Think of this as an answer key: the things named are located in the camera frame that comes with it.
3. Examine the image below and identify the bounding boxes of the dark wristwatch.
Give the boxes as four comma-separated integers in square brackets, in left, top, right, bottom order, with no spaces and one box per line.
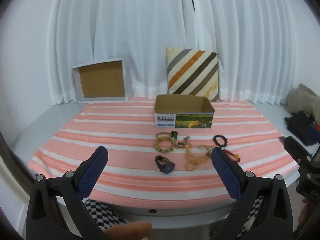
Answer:
[154,155,175,174]

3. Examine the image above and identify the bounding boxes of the beige pillow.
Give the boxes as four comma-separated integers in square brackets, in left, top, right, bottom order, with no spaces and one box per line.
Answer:
[285,83,320,120]

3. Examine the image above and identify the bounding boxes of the gold jewelry piece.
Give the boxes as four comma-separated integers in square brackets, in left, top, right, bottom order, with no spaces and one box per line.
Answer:
[199,144,213,156]

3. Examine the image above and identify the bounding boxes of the person's leg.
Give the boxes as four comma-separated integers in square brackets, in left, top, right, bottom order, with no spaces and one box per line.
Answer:
[104,221,153,240]

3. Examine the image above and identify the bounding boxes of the white open box lid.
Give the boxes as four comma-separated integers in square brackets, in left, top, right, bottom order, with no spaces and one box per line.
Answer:
[72,59,130,104]

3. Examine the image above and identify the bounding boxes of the dark red bead bracelet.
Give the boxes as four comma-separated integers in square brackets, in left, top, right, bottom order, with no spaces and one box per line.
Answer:
[212,134,229,147]

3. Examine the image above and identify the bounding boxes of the printed cardboard box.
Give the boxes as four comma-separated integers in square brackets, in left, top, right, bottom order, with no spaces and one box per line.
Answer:
[154,94,215,128]

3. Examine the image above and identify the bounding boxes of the large wooden bead bracelet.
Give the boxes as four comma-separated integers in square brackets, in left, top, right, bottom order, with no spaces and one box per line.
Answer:
[154,140,177,153]

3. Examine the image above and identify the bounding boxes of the striped cushion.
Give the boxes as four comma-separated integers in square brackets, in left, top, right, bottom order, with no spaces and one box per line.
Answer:
[166,47,220,102]

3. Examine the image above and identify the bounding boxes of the woven charm with cord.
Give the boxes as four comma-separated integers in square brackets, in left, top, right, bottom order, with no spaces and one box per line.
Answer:
[176,135,192,148]

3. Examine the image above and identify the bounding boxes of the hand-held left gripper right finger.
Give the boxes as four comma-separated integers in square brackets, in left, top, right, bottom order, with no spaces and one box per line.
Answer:
[211,147,294,240]

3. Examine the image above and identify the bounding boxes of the white curtain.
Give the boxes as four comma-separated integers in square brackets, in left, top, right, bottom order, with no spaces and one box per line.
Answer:
[47,0,300,105]

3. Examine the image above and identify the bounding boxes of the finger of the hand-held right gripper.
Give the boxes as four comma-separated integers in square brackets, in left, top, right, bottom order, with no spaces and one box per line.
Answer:
[283,135,313,167]

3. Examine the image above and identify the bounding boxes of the orange bead necklace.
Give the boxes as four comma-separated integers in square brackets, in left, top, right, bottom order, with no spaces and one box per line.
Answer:
[184,142,213,171]

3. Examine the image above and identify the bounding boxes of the dark cloth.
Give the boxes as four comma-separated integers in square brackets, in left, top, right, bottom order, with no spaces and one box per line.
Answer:
[284,111,320,146]

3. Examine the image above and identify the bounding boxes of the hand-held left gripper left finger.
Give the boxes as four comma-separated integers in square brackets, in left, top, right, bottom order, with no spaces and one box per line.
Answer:
[26,146,109,240]

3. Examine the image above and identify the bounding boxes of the person's right hand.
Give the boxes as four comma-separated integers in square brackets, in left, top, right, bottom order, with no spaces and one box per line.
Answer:
[299,198,311,231]

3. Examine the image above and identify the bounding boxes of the pink striped blanket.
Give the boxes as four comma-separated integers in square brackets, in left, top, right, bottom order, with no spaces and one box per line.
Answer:
[27,96,300,205]

